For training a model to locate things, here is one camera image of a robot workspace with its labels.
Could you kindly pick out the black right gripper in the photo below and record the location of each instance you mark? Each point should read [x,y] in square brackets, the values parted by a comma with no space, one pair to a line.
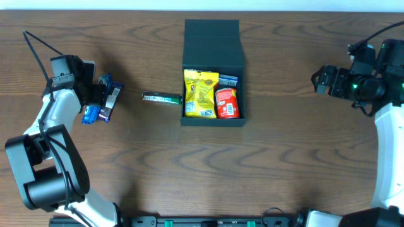
[328,82]

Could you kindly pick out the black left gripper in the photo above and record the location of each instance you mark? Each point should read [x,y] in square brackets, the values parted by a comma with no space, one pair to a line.
[97,94]

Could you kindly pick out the blue Oreo cookie pack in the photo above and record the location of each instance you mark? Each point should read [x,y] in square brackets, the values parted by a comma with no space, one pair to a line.
[92,112]

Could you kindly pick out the purple chocolate bar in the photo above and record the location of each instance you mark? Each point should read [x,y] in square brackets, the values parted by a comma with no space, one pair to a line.
[106,111]

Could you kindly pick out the green candy bar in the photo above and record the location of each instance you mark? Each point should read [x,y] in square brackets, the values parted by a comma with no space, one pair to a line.
[168,98]

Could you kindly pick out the small blue snack packet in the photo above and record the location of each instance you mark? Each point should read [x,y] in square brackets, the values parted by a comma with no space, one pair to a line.
[227,80]

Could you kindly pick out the yellow snack bag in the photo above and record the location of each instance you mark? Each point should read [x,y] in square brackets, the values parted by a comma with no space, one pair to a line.
[200,92]

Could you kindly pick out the red soda can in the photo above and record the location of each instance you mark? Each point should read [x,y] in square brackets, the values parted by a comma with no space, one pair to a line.
[227,106]

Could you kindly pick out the black gift box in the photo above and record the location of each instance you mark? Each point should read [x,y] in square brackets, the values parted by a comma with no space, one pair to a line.
[215,45]

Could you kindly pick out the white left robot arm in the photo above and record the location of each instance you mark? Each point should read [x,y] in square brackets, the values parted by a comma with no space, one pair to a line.
[48,169]

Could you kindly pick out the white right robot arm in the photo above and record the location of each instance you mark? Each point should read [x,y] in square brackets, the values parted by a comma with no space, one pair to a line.
[374,85]

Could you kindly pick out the black mounting rail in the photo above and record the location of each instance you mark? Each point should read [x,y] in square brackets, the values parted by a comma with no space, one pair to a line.
[221,221]

